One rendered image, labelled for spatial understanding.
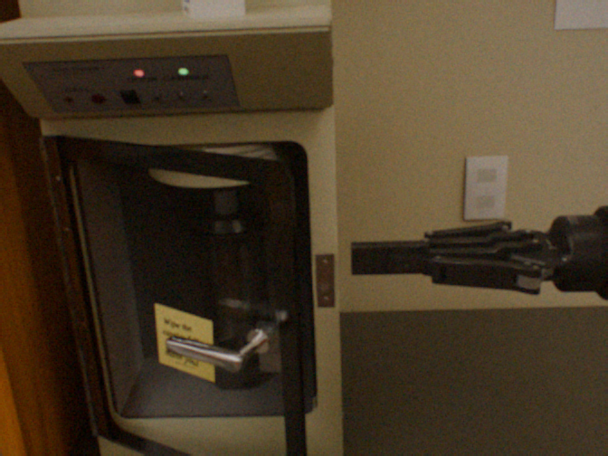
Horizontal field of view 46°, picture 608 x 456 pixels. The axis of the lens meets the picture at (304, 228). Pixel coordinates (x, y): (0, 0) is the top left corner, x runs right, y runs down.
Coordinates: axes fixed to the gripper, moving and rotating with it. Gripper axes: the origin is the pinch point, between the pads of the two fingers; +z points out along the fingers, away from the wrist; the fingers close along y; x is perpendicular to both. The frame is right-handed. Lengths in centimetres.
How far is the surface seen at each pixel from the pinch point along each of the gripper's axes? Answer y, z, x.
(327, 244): -11.3, 5.9, 3.3
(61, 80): -3.7, 30.9, -17.8
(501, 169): -54, -23, 8
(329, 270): -11.2, 5.8, 6.6
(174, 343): 3.2, 21.3, 7.4
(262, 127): -11.2, 12.6, -10.8
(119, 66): -2.5, 24.7, -19.0
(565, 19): -54, -32, -16
